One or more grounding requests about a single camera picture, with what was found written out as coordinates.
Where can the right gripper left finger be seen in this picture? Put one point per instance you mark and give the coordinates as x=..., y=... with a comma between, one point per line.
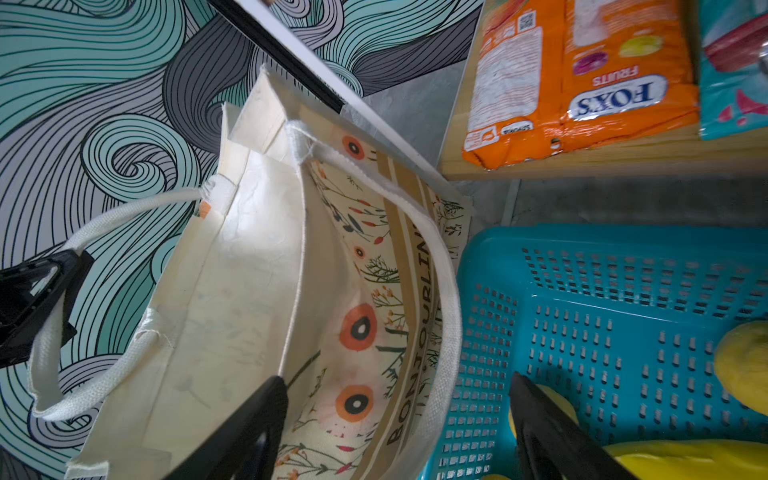
x=246, y=445

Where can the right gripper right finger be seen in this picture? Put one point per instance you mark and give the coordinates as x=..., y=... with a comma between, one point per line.
x=549, y=444

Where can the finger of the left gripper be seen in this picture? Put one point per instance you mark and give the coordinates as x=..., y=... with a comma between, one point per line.
x=29, y=293

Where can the cream canvas grocery bag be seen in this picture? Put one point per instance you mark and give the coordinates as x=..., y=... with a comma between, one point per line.
x=314, y=255

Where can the orange Fox's candy bag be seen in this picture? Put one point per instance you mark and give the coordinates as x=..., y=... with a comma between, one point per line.
x=555, y=77

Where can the green Fox's candy bag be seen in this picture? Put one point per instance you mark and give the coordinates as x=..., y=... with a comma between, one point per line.
x=733, y=67

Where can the small yellow banana bunch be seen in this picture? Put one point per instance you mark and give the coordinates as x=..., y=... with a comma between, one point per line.
x=694, y=459

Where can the teal plastic fruit basket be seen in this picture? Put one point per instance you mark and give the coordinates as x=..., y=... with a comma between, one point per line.
x=622, y=321

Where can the yellow lemon middle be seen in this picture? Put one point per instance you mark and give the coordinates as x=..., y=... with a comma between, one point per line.
x=740, y=364

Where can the white wooden two-tier shelf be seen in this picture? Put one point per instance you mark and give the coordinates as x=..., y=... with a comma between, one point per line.
x=673, y=178

